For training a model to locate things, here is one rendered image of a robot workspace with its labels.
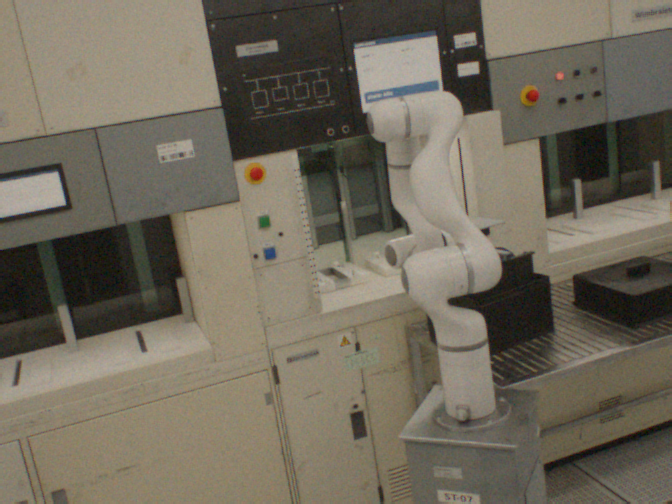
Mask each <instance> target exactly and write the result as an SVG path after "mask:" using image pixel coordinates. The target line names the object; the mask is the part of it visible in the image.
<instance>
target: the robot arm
mask: <svg viewBox="0 0 672 504"><path fill-rule="evenodd" d="M366 121H367V125H368V130H369V132H370V134H371V136H372V137H374V138H375V139H377V140H378V141H381V142H386V154H387V164H388V174H389V184H390V193H391V200H392V204H393V206H394V209H395V210H396V211H397V212H398V213H399V214H400V215H402V216H403V217H404V219H405V220H406V221H407V223H408V224H409V226H410V227H411V229H412V231H413V234H409V235H406V237H402V238H398V239H394V240H390V241H388V242H387V243H386V244H385V247H384V255H385V258H386V261H387V263H388V265H389V266H390V267H391V268H392V269H394V270H398V269H402V272H400V280H402V286H403V287H404V289H405V291H406V293H407V294H408V296H409V297H410V298H411V299H412V300H413V301H414V302H415V303H416V304H417V305H418V306H419V307H420V308H422V309H423V310H424V311H425V312H426V314H428V315H429V316H430V317H431V320H432V322H433V324H434V328H435V332H436V338H437V347H438V355H439V362H440V369H441V378H442V386H443V393H444V399H443V400H441V401H439V402H438V403H437V404H436V405H435V406H434V407H433V410H432V416H433V419H434V421H435V422H436V423H437V425H439V426H440V427H442V428H445V429H449V430H453V431H460V432H472V431H481V430H486V429H489V428H492V427H496V426H498V425H500V424H502V423H503V422H505V421H506V420H507V418H508V417H509V415H510V412H511V409H510V404H509V402H508V401H507V400H506V399H504V398H503V397H502V396H498V394H494V391H493V382H492V374H491V364H490V356H489V346H488V336H487V329H486V323H485V320H484V317H483V315H482V314H481V313H479V312H478V311H474V310H471V309H466V308H461V307H456V306H453V305H449V304H448V303H447V300H448V299H450V298H455V297H460V296H465V295H470V294H475V293H480V292H484V290H487V289H490V288H491V287H493V286H494V285H495V284H496V283H497V282H498V281H499V279H500V276H501V271H503V268H501V262H500V257H499V255H498V253H497V252H496V250H495V248H494V247H493V245H492V244H491V243H490V242H489V240H488V239H487V238H486V235H489V234H490V227H488V228H485V229H481V230H480V229H479V228H477V227H476V226H475V225H474V224H473V223H472V221H471V220H470V219H469V218H468V216H467V215H466V213H465V212H464V210H463V207H462V205H461V203H460V200H459V198H458V195H457V191H456V187H455V183H454V178H453V174H451V170H450V165H449V151H450V147H452V145H453V143H454V140H455V138H456V136H457V134H458V133H459V131H460V127H461V125H462V121H463V110H462V107H461V105H460V101H459V100H458V99H457V98H456V97H455V96H454V95H453V94H451V93H449V92H445V91H433V92H425V93H418V94H412V95H406V96H400V97H393V98H387V99H383V101H379V102H377V103H375V104H374V105H373V106H371V107H370V108H369V110H368V113H367V120H366ZM419 136H426V137H427V140H428V142H427V145H426V147H424V148H423V149H422V151H421V152H420V144H419Z"/></svg>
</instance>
